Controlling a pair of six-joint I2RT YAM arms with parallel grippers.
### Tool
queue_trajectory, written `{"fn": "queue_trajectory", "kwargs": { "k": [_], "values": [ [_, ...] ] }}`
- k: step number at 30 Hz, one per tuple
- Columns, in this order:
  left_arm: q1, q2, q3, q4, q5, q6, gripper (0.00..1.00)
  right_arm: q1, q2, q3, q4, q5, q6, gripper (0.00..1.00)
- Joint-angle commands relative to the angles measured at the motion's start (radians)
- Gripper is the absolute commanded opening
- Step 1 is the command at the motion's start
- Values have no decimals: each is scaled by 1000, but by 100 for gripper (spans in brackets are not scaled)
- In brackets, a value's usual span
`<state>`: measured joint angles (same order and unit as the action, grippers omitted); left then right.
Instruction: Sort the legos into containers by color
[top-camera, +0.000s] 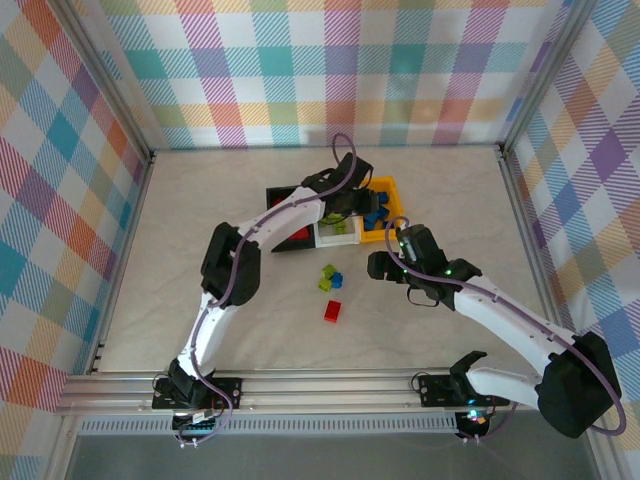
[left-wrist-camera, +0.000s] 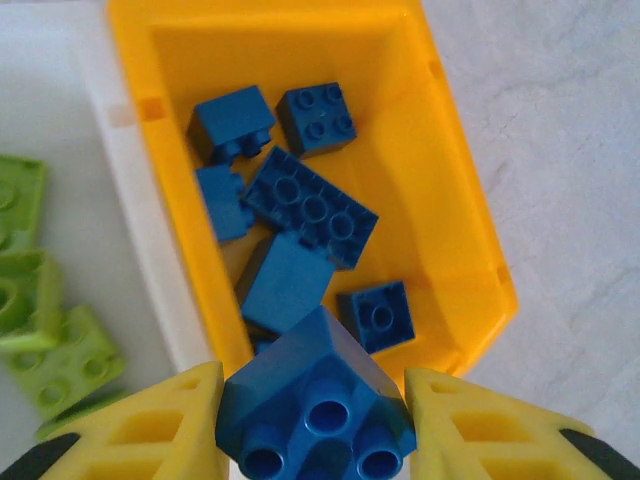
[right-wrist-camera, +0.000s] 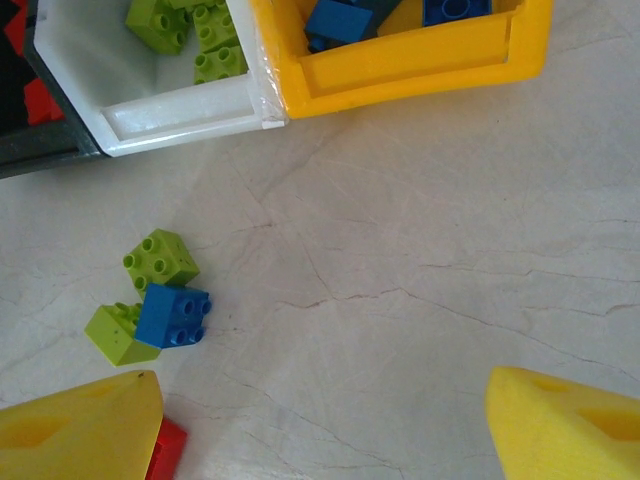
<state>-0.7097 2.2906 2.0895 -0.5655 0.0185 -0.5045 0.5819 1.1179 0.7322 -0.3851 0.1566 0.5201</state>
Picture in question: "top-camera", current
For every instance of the small blue lego brick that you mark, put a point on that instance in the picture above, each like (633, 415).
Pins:
(383, 196)
(338, 278)
(384, 214)
(371, 220)

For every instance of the small green lego brick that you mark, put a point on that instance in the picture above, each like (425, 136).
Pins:
(329, 270)
(329, 219)
(341, 228)
(325, 284)

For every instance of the small red lego brick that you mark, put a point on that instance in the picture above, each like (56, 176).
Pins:
(281, 202)
(299, 233)

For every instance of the long red lego brick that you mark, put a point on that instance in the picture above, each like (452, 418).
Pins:
(333, 310)

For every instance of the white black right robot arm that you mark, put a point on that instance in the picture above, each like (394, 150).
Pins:
(505, 320)

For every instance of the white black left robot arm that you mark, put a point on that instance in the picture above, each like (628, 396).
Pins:
(210, 325)

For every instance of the yellow plastic bin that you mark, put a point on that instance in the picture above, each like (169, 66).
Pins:
(380, 236)

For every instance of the white plastic bin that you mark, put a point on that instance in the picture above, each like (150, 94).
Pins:
(340, 241)

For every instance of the black plastic bin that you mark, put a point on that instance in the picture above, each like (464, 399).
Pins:
(300, 246)

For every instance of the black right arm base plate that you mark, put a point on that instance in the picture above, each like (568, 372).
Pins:
(432, 390)

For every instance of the aluminium table side rail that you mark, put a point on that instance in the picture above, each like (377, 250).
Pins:
(525, 225)
(134, 220)

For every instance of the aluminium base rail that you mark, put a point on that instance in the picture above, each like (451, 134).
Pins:
(325, 387)

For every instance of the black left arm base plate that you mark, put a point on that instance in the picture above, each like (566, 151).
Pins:
(227, 392)

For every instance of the aluminium frame post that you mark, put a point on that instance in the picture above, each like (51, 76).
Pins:
(543, 75)
(111, 80)
(62, 450)
(603, 460)

